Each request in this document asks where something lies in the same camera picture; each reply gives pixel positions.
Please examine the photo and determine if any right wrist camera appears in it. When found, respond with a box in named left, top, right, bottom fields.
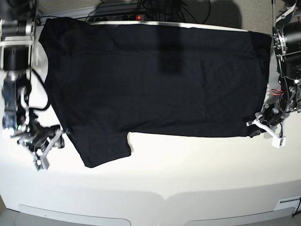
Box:
left=33, top=156, right=49, bottom=171

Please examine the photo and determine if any thin metal pole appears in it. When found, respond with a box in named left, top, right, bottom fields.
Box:
left=271, top=0, right=276, bottom=28

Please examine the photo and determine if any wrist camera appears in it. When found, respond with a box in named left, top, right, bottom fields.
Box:
left=33, top=156, right=49, bottom=171
left=264, top=126, right=286, bottom=148

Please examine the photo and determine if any black power strip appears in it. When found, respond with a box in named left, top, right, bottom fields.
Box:
left=88, top=15, right=142, bottom=22

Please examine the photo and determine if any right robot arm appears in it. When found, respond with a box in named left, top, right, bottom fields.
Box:
left=0, top=0, right=64, bottom=166

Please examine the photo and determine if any black T-shirt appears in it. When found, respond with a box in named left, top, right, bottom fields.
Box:
left=39, top=17, right=271, bottom=168

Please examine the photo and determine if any black cable bundle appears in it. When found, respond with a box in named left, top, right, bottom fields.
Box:
left=134, top=0, right=212, bottom=24

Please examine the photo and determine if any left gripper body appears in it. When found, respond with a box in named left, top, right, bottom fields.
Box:
left=261, top=103, right=294, bottom=127

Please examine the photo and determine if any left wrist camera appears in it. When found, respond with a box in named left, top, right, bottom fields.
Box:
left=264, top=126, right=286, bottom=148

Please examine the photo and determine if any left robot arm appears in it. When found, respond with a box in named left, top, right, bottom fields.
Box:
left=247, top=0, right=301, bottom=137

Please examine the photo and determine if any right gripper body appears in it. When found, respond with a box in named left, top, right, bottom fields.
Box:
left=10, top=113, right=64, bottom=154

